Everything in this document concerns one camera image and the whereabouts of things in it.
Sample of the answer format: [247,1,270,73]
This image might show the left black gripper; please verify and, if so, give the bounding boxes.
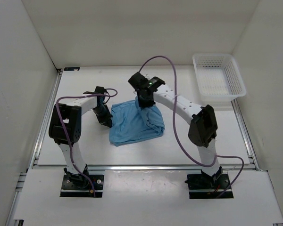
[92,105,113,128]

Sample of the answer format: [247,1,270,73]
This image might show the light blue shorts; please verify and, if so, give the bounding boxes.
[109,99,165,146]

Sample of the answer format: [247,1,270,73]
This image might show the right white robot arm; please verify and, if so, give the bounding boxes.
[128,72,223,188]

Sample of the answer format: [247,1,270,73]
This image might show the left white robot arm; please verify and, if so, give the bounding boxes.
[49,86,112,190]

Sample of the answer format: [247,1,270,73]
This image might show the white plastic basket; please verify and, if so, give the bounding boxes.
[192,53,246,103]

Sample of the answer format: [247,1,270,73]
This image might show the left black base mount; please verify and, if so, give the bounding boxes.
[60,168,104,198]

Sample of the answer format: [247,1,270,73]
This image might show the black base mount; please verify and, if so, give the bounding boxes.
[185,173,233,200]
[60,168,104,198]

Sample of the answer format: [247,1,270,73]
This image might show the aluminium frame rail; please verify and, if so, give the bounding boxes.
[31,65,256,170]

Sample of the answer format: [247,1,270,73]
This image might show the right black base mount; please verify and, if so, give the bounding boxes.
[185,173,233,200]

